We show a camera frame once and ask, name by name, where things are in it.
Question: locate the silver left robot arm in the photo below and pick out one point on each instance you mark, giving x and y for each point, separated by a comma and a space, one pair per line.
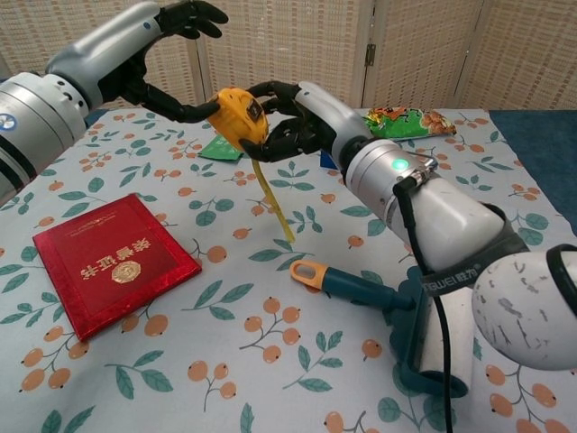
36, 122

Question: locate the woven bamboo folding screen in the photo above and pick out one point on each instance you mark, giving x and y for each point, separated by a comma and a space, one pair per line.
428, 54

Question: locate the yellow tape measure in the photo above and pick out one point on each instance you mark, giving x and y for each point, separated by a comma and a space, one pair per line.
234, 115

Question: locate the green foil packet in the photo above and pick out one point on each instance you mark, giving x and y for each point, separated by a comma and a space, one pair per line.
221, 149

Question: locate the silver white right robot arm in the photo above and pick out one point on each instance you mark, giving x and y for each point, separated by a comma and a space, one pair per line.
451, 221

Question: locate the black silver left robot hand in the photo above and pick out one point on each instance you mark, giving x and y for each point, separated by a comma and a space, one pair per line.
103, 58

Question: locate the green and blue toy block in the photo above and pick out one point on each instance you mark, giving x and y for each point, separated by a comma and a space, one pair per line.
326, 161

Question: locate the red certificate book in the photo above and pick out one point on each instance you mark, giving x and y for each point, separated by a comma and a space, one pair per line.
108, 266

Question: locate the teal lint roller orange tip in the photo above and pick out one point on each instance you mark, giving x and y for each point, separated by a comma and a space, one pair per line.
356, 288

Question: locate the green orange snack bag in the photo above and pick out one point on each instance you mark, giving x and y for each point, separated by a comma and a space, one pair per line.
405, 124

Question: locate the metal screen hinge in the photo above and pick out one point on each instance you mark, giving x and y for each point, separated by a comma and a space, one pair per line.
370, 54

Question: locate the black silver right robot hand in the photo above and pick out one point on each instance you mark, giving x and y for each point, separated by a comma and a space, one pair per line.
326, 117

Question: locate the floral print tablecloth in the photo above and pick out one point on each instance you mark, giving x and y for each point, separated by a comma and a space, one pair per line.
225, 361

